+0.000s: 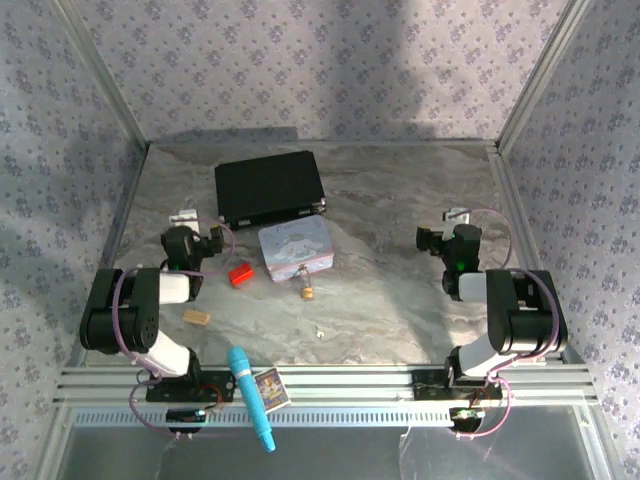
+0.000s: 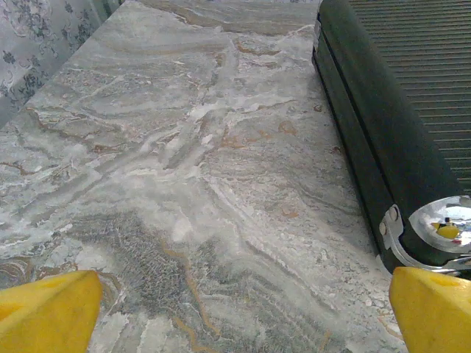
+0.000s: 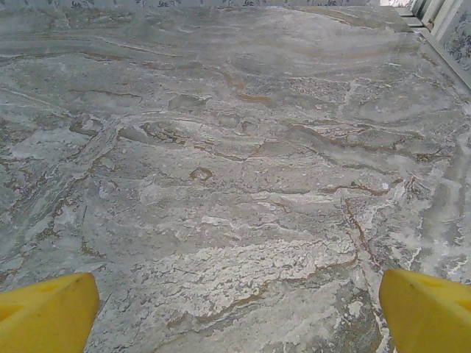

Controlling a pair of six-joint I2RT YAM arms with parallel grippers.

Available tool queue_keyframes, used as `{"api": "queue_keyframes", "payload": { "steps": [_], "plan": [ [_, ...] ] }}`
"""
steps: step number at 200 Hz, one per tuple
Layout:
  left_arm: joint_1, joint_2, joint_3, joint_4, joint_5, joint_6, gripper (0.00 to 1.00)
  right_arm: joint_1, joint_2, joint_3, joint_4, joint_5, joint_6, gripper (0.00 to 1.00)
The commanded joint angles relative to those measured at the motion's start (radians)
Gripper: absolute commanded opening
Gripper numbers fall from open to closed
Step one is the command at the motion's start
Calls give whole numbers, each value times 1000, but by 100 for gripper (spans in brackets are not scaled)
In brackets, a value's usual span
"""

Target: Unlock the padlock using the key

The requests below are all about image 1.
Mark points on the pastel cartoon tin box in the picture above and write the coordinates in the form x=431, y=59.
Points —
x=292, y=247

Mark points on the brass padlock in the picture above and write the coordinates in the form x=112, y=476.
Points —
x=306, y=292

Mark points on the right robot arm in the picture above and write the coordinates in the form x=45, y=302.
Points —
x=525, y=320

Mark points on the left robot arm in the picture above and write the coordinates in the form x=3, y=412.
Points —
x=120, y=320

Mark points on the red block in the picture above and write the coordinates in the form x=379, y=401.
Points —
x=241, y=275

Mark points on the black hard case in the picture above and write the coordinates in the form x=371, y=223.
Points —
x=267, y=187

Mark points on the wooden block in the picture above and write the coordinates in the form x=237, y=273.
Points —
x=196, y=317

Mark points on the blue toy microphone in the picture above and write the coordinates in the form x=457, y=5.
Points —
x=247, y=390

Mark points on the small illustrated card box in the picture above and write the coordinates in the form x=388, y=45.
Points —
x=272, y=391

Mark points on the green circuit board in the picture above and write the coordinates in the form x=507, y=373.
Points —
x=467, y=416

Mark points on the black electronics module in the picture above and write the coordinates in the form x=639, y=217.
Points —
x=185, y=417

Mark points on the grey metal lower panel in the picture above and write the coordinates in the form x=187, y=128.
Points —
x=350, y=455

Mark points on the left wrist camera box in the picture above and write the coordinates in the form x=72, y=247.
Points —
x=181, y=216

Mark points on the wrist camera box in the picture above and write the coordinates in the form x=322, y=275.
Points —
x=456, y=215
x=181, y=216

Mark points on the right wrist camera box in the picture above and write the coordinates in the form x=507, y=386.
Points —
x=456, y=215

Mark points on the aluminium side rail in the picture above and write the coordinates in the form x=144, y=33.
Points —
x=512, y=200
x=125, y=210

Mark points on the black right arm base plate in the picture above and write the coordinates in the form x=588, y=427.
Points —
x=425, y=387

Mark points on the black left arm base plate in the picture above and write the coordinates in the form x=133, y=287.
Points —
x=220, y=387

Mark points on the aluminium frame rail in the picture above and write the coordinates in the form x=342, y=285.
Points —
x=350, y=385

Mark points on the aluminium frame post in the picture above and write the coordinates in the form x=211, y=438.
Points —
x=107, y=75
x=540, y=75

